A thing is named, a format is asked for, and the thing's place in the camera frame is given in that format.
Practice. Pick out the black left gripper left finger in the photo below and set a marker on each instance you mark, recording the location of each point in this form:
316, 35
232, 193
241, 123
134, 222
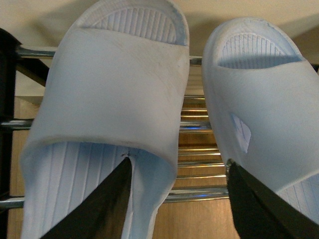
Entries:
102, 214

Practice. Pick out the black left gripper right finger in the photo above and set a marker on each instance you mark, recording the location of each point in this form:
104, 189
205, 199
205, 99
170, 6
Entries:
258, 213

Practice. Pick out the light blue slipper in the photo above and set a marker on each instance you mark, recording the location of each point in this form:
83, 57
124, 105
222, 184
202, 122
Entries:
114, 91
262, 98

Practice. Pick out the black metal shoe rack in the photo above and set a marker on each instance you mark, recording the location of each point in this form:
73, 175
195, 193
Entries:
13, 131

